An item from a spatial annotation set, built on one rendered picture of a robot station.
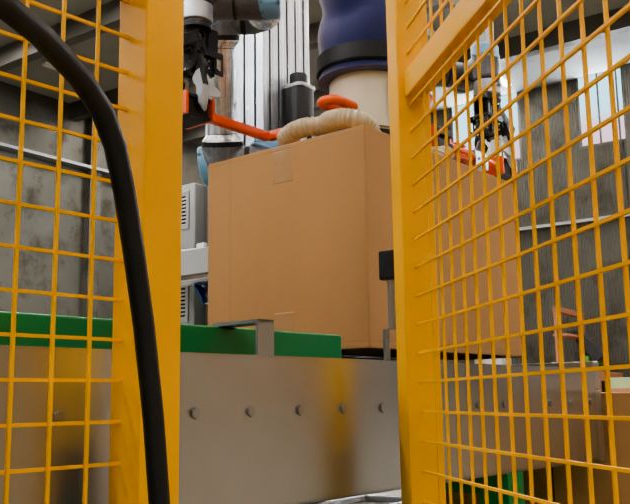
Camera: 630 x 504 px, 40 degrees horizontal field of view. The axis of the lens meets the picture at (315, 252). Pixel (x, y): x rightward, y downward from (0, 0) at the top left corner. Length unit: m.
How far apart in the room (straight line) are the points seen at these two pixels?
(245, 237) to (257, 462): 0.70
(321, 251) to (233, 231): 0.23
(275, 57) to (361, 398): 1.76
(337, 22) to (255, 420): 1.07
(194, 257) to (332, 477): 1.27
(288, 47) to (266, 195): 1.29
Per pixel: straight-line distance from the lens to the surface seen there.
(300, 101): 2.77
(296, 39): 2.97
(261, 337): 1.15
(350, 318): 1.52
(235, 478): 1.08
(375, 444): 1.28
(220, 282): 1.74
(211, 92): 1.89
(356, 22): 1.91
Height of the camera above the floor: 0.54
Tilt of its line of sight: 10 degrees up
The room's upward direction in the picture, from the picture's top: 1 degrees counter-clockwise
